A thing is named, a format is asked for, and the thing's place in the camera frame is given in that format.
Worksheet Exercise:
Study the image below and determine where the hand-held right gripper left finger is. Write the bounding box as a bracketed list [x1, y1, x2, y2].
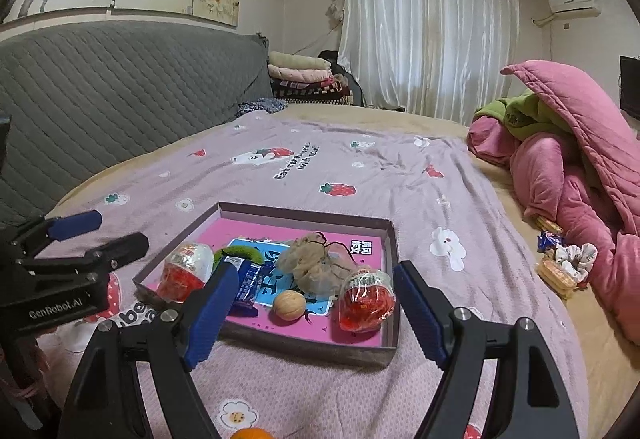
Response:
[57, 261, 241, 439]

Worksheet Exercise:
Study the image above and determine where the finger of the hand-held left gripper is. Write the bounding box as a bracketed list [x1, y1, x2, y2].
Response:
[15, 210, 103, 250]
[15, 233, 150, 280]

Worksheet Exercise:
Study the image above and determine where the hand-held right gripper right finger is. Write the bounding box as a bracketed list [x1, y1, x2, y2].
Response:
[392, 260, 581, 439]

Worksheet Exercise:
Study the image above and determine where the red candy egg package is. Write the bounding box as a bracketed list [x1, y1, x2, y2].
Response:
[156, 241, 216, 304]
[336, 267, 397, 332]

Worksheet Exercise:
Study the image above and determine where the blue cookie packet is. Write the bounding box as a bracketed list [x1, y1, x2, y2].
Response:
[220, 254, 263, 317]

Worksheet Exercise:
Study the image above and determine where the green fuzzy ring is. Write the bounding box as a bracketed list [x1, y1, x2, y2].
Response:
[212, 244, 266, 270]

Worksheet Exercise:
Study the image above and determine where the walnut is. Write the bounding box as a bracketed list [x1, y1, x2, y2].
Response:
[272, 290, 307, 321]

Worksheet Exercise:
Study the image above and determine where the grey shallow cardboard box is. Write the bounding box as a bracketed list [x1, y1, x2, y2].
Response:
[132, 201, 401, 370]

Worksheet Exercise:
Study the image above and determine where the beige mesh bath pouf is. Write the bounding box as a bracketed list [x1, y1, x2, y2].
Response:
[275, 231, 361, 295]

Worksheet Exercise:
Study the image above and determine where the orange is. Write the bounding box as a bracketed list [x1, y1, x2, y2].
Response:
[231, 426, 275, 439]

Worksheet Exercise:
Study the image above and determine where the grey quilted sofa cover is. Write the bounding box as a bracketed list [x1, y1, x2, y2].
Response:
[0, 21, 273, 227]

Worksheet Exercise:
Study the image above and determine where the small basket with wrappers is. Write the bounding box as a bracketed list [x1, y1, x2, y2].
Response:
[536, 256, 581, 295]

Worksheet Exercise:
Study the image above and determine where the blue candy wrapper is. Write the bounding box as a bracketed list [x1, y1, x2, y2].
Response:
[537, 230, 563, 252]

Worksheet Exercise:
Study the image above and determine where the white patterned scrunchie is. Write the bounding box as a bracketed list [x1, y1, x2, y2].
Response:
[552, 243, 598, 280]

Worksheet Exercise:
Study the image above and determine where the purple strawberry printed blanket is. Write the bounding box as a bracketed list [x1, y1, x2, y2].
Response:
[35, 111, 591, 439]

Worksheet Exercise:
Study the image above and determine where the dark blue patterned cloth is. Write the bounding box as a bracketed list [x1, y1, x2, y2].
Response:
[236, 98, 288, 118]

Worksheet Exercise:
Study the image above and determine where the green blanket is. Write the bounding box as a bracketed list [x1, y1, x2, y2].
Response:
[472, 89, 588, 142]

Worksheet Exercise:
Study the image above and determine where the black bag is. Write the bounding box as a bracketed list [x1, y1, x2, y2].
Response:
[317, 50, 366, 107]

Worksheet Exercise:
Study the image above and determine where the folded blankets stack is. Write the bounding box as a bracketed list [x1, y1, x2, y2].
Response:
[270, 74, 353, 106]

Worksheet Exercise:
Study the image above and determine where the pink folded blanket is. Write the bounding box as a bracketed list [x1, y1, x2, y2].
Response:
[267, 64, 333, 84]

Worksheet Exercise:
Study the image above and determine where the pink quilt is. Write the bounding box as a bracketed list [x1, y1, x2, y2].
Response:
[467, 60, 640, 345]

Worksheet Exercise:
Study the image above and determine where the cream folded blanket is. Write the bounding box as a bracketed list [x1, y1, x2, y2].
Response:
[267, 51, 332, 72]

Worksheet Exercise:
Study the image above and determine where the white curtain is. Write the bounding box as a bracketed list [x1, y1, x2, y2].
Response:
[327, 0, 518, 124]

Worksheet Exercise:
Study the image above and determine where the white air conditioner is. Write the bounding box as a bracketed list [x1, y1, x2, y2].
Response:
[546, 0, 602, 17]

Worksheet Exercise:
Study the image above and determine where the black wall television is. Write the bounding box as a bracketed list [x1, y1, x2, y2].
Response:
[619, 55, 640, 114]

